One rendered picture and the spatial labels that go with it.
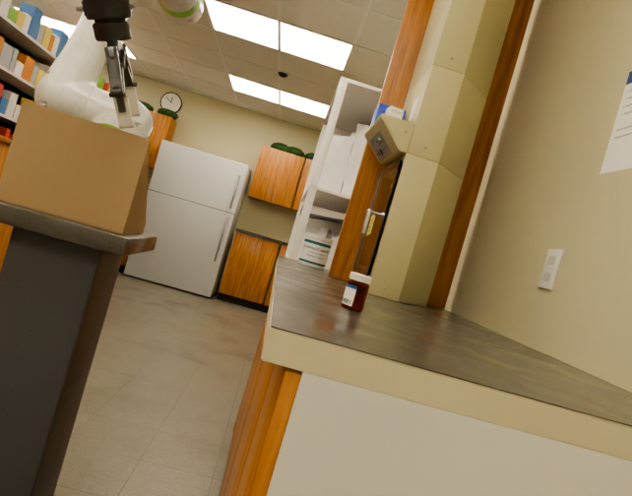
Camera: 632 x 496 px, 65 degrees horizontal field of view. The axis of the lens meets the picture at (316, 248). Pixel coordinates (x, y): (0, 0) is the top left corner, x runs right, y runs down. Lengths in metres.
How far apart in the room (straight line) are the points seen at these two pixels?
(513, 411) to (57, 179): 1.04
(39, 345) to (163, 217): 5.41
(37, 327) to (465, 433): 0.97
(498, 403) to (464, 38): 1.38
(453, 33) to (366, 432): 1.44
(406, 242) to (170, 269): 5.22
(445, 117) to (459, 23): 0.31
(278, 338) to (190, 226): 6.03
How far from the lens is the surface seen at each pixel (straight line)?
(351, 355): 0.57
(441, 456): 0.63
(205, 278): 6.56
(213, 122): 7.39
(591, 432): 0.69
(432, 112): 1.71
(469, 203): 2.10
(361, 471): 0.61
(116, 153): 1.24
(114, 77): 1.17
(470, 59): 1.80
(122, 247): 1.15
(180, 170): 6.64
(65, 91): 1.46
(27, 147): 1.30
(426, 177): 1.67
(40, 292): 1.28
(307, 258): 2.30
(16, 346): 1.32
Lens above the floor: 1.04
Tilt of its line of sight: level
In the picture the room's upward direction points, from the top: 16 degrees clockwise
